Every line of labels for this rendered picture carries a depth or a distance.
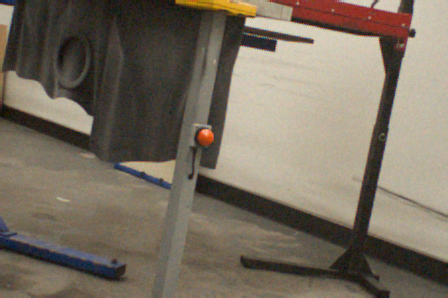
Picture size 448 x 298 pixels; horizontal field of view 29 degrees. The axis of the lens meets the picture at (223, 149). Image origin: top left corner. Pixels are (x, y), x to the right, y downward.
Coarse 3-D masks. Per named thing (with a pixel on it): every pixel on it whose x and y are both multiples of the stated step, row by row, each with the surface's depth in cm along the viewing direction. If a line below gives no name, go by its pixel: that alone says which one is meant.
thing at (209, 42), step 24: (192, 0) 188; (216, 0) 184; (216, 24) 191; (216, 48) 192; (192, 72) 194; (192, 96) 193; (192, 120) 193; (192, 144) 192; (192, 192) 196; (168, 216) 197; (168, 240) 196; (168, 264) 196; (168, 288) 198
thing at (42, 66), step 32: (32, 0) 231; (64, 0) 221; (96, 0) 210; (32, 32) 232; (64, 32) 219; (96, 32) 209; (32, 64) 232; (64, 64) 220; (96, 64) 209; (64, 96) 217
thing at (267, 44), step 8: (248, 32) 336; (256, 32) 324; (264, 32) 324; (272, 32) 325; (248, 40) 342; (256, 40) 342; (264, 40) 343; (272, 40) 344; (288, 40) 352; (296, 40) 328; (304, 40) 328; (312, 40) 329; (256, 48) 343; (264, 48) 343; (272, 48) 344
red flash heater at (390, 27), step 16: (272, 0) 320; (288, 0) 322; (304, 0) 323; (320, 0) 324; (336, 0) 325; (304, 16) 324; (320, 16) 325; (336, 16) 326; (352, 16) 327; (368, 16) 328; (384, 16) 330; (400, 16) 331; (352, 32) 372; (368, 32) 364; (384, 32) 331; (400, 32) 332
